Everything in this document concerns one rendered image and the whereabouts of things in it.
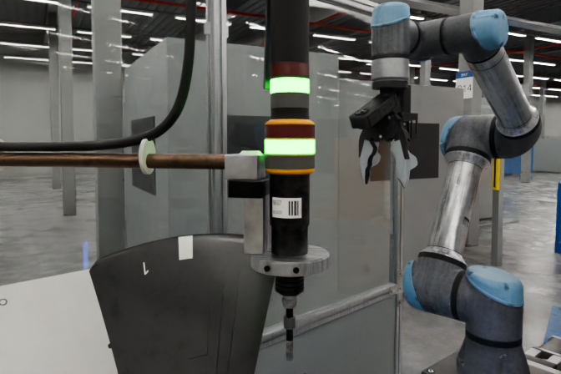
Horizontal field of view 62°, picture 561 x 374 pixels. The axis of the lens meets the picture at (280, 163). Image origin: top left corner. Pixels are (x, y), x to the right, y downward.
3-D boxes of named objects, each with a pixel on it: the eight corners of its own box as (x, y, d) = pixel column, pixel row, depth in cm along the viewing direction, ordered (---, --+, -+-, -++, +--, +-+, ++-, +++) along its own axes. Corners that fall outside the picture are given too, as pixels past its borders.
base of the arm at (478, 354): (476, 351, 115) (477, 312, 114) (541, 376, 103) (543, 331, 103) (443, 371, 105) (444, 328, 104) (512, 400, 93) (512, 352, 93)
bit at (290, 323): (293, 362, 41) (293, 305, 40) (281, 361, 41) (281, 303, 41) (296, 357, 42) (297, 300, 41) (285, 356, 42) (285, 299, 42)
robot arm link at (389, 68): (396, 56, 88) (361, 61, 94) (395, 80, 88) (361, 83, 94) (416, 60, 93) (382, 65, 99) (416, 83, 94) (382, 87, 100)
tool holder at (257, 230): (216, 273, 38) (215, 155, 38) (240, 252, 45) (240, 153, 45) (324, 280, 37) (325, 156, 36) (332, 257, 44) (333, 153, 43)
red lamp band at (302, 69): (266, 77, 39) (266, 62, 39) (275, 81, 42) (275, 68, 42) (305, 75, 38) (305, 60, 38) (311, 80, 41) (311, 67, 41)
